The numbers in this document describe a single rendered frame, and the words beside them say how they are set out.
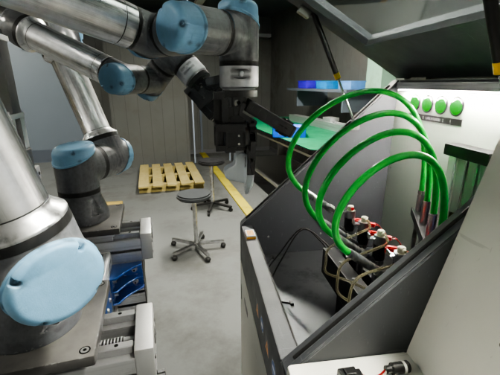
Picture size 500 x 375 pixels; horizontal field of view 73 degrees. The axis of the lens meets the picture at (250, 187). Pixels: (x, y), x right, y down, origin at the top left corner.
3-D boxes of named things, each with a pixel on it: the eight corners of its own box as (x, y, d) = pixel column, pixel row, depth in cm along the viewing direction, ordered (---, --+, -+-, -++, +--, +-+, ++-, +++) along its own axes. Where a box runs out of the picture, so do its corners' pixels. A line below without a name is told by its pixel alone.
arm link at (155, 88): (117, 84, 93) (138, 53, 89) (143, 84, 104) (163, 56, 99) (136, 105, 93) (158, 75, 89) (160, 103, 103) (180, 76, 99)
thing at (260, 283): (241, 265, 126) (241, 225, 121) (253, 264, 126) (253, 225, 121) (277, 423, 67) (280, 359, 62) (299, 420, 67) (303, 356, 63)
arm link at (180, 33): (144, 55, 58) (195, 59, 65) (184, 51, 50) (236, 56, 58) (140, 4, 55) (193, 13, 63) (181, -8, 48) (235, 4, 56)
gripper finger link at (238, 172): (224, 194, 71) (223, 151, 69) (252, 193, 72) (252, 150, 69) (225, 199, 68) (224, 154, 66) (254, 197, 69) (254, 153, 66)
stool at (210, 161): (222, 219, 372) (221, 167, 354) (185, 213, 390) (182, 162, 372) (241, 204, 417) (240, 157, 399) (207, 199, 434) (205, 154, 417)
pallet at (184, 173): (140, 171, 575) (140, 164, 571) (196, 168, 597) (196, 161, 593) (135, 196, 449) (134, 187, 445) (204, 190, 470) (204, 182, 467)
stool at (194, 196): (221, 235, 333) (219, 182, 317) (231, 260, 286) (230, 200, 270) (170, 240, 322) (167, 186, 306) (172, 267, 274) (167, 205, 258)
